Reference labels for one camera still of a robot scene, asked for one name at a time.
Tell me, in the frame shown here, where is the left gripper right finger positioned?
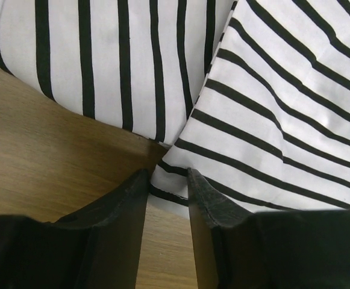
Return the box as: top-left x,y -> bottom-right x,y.
187,169 -> 350,288

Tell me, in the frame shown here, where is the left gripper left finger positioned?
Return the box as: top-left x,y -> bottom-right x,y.
0,169 -> 149,288

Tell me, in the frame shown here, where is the black white striped tank top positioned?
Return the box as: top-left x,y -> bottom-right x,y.
0,1 -> 350,212

